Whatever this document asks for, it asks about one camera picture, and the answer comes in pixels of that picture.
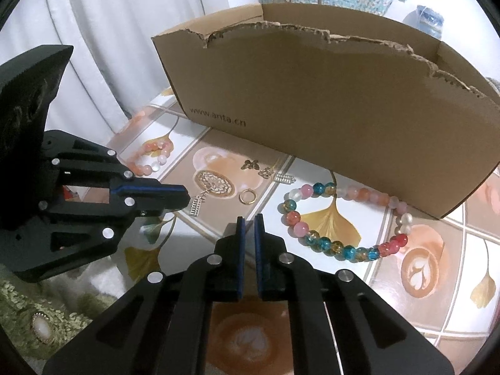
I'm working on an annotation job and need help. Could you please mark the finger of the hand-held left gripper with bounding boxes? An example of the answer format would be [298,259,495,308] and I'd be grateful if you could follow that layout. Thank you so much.
[0,194,191,283]
[43,129,190,198]

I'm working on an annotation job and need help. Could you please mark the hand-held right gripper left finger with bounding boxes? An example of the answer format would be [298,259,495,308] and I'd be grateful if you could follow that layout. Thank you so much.
[42,216,246,375]

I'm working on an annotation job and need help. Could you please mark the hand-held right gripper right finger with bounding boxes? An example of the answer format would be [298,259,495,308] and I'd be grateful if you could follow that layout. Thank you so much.
[254,213,456,375]

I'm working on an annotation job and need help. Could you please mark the pink bead bracelet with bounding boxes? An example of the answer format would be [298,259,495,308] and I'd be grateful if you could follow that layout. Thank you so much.
[124,141,173,177]

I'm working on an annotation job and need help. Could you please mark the brown cardboard box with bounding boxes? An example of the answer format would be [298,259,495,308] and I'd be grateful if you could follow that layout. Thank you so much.
[152,3,500,220]

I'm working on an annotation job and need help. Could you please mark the round gold filigree earring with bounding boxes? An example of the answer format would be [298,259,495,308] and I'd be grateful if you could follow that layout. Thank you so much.
[195,169,234,198]

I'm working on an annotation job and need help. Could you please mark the white curtain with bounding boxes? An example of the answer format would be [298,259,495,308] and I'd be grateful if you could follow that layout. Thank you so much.
[0,0,229,145]

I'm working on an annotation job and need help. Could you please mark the green cream fluffy garment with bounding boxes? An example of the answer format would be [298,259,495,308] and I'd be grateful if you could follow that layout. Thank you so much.
[0,258,131,365]

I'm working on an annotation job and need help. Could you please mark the oval pearl brooch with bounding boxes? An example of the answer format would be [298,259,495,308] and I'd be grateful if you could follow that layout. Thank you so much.
[30,312,52,343]

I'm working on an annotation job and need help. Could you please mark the water dispenser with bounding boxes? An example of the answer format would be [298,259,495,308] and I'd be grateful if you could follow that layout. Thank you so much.
[402,5,444,42]

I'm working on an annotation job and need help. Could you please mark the multicolour bead bracelet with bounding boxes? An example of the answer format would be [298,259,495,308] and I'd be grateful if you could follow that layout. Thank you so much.
[281,182,415,262]

